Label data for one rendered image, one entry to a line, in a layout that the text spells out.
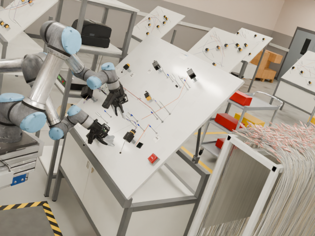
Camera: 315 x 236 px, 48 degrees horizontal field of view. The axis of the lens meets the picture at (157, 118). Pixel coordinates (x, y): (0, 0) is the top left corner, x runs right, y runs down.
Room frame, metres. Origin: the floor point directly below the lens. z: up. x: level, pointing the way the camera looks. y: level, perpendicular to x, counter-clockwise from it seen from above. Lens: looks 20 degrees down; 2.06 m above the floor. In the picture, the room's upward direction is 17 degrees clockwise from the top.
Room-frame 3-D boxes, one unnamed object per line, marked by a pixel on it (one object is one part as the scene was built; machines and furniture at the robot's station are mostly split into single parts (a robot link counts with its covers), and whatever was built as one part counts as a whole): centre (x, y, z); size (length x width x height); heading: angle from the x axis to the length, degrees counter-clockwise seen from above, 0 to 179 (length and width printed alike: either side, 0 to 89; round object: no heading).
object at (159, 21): (8.52, 0.70, 0.83); 1.18 x 0.72 x 1.65; 38
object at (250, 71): (10.51, -1.80, 0.83); 1.18 x 0.72 x 1.65; 42
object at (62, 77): (3.06, 0.80, 1.09); 0.35 x 0.33 x 0.07; 38
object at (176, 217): (2.48, 0.13, 0.60); 1.17 x 0.58 x 0.40; 38
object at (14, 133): (1.60, 0.72, 1.21); 0.15 x 0.15 x 0.10
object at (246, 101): (4.92, -1.21, 0.54); 0.99 x 0.50 x 1.08; 136
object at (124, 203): (2.28, 0.38, 0.83); 1.18 x 0.06 x 0.06; 38
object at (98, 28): (3.03, 0.77, 1.56); 0.30 x 0.23 x 0.19; 129
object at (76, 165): (2.51, 0.53, 0.60); 0.55 x 0.02 x 0.39; 38
